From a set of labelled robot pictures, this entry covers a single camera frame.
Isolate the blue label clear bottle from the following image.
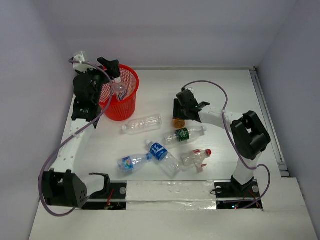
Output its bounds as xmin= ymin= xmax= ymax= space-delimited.
xmin=145 ymin=140 xmax=181 ymax=177

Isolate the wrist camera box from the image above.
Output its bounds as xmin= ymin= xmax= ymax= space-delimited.
xmin=73 ymin=51 xmax=88 ymax=72
xmin=184 ymin=86 xmax=195 ymax=94

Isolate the clear unlabelled plastic bottle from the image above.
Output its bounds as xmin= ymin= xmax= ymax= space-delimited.
xmin=121 ymin=114 xmax=162 ymax=135

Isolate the purple label small bottle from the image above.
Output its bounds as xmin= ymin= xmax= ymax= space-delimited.
xmin=113 ymin=77 xmax=128 ymax=102

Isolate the silver foil tape strip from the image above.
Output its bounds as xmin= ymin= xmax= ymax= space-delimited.
xmin=125 ymin=180 xmax=217 ymax=211

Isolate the orange juice bottle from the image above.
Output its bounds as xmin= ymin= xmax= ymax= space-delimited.
xmin=172 ymin=118 xmax=186 ymax=129

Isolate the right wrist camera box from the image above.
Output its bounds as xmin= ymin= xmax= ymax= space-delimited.
xmin=184 ymin=86 xmax=195 ymax=94

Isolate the red mesh plastic basket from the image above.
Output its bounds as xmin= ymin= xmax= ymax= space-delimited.
xmin=104 ymin=64 xmax=140 ymax=122

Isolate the green label clear bottle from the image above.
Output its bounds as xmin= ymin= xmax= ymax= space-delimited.
xmin=163 ymin=125 xmax=207 ymax=146

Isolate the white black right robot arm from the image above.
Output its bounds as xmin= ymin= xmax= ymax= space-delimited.
xmin=173 ymin=89 xmax=271 ymax=196

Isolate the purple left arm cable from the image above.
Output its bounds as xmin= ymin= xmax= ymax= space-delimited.
xmin=39 ymin=59 xmax=113 ymax=217

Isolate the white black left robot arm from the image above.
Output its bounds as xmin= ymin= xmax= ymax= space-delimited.
xmin=38 ymin=56 xmax=121 ymax=216

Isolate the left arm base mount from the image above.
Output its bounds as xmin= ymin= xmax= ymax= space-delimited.
xmin=81 ymin=181 xmax=127 ymax=211

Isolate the red cap clear bottle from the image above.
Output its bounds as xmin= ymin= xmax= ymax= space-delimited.
xmin=180 ymin=149 xmax=212 ymax=173

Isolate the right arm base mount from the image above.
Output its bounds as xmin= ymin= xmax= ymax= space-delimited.
xmin=210 ymin=178 xmax=263 ymax=210

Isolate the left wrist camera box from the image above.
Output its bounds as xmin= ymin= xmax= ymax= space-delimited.
xmin=73 ymin=51 xmax=88 ymax=72

